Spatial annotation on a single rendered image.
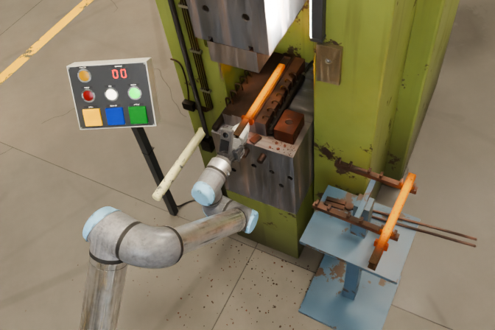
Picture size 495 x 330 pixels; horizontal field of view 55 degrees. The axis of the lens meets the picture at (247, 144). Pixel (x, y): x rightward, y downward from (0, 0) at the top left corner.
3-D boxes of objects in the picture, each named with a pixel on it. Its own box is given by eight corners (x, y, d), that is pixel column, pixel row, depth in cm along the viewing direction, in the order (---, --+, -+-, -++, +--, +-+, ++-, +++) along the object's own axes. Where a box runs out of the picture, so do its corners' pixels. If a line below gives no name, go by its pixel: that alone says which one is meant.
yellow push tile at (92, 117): (102, 125, 204) (99, 108, 201) (85, 126, 205) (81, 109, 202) (104, 124, 205) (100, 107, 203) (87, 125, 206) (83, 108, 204)
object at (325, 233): (396, 284, 180) (397, 282, 178) (299, 243, 195) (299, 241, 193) (420, 221, 195) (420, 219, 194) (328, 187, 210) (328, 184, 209)
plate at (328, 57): (339, 86, 175) (341, 49, 162) (315, 79, 178) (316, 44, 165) (340, 82, 176) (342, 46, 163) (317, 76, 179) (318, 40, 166)
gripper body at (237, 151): (230, 146, 196) (215, 168, 190) (226, 132, 189) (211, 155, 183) (246, 151, 193) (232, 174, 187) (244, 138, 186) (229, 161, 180)
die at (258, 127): (266, 136, 199) (264, 123, 192) (224, 123, 206) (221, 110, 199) (305, 71, 221) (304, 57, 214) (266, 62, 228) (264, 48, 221)
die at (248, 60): (258, 73, 171) (256, 52, 164) (211, 60, 178) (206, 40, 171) (303, 6, 193) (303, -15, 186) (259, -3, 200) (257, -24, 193)
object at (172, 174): (161, 203, 222) (158, 197, 218) (152, 199, 224) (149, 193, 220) (208, 135, 245) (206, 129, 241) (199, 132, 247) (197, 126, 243)
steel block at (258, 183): (296, 215, 225) (292, 158, 190) (225, 189, 238) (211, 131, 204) (337, 130, 254) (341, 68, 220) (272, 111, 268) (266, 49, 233)
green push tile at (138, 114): (148, 123, 202) (145, 106, 199) (130, 124, 203) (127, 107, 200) (149, 121, 203) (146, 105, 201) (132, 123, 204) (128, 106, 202)
